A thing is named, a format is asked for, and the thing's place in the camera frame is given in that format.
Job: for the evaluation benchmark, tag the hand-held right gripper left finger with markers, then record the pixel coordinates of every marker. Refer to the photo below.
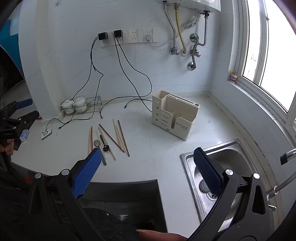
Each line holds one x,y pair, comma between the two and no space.
89,166

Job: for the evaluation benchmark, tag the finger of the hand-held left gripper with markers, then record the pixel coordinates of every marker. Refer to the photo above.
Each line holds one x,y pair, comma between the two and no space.
27,118
23,103

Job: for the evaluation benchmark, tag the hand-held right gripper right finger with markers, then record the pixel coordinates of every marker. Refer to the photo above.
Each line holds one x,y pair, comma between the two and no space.
208,171

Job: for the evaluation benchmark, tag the metal spoon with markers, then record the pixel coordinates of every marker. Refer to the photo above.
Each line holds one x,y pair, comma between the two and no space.
96,143

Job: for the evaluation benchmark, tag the black spoon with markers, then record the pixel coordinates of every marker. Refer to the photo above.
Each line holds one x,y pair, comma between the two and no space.
106,147

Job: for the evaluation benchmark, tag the beige plastic utensil holder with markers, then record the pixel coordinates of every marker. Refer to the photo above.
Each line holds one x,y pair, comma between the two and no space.
185,125

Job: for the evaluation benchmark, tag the person's left hand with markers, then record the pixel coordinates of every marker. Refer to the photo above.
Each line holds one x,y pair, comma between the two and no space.
8,148

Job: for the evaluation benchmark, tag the person's right hand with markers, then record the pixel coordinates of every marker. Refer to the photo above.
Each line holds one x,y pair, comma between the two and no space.
161,236

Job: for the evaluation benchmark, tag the grey sink stopper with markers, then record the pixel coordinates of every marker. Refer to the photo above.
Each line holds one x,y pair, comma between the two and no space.
204,185

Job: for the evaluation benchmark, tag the small blue white box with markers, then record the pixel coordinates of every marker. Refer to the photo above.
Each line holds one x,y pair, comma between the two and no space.
24,135

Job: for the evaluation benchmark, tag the white charger pad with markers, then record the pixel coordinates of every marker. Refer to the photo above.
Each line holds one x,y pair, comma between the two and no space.
47,133

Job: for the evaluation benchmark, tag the sink drain strainer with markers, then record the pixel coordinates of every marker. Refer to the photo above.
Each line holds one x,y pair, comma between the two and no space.
214,196

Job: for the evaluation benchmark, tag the stainless steel sink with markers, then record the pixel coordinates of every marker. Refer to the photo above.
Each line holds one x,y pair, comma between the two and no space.
231,158

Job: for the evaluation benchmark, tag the white ceramic jar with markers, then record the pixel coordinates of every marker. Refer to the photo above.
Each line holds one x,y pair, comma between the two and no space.
68,105
79,104

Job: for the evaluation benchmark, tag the blue panel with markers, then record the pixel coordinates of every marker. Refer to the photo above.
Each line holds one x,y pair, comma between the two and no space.
7,34

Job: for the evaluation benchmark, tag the chrome faucet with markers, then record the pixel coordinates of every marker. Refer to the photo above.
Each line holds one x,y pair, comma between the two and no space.
281,185

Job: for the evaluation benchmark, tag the small bottle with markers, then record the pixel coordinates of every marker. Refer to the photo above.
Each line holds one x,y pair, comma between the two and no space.
233,77

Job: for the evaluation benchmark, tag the black power adapter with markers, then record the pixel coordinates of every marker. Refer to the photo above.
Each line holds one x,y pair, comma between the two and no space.
103,36
118,33

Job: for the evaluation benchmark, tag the steel angle valve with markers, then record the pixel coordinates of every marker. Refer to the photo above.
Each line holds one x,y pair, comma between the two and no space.
174,51
195,53

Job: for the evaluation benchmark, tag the white framed window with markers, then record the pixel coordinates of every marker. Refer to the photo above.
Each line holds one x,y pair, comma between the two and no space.
282,58

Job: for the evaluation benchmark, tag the wall hook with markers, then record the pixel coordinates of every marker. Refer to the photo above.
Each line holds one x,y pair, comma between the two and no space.
57,3

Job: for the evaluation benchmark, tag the white wall outlet row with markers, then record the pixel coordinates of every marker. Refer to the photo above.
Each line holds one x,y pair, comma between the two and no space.
134,36

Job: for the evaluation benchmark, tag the steel wall pipe fitting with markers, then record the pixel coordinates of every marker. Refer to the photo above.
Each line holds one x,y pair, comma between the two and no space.
193,37

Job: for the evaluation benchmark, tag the white wall water heater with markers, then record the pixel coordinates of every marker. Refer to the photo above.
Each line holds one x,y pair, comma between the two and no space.
196,5

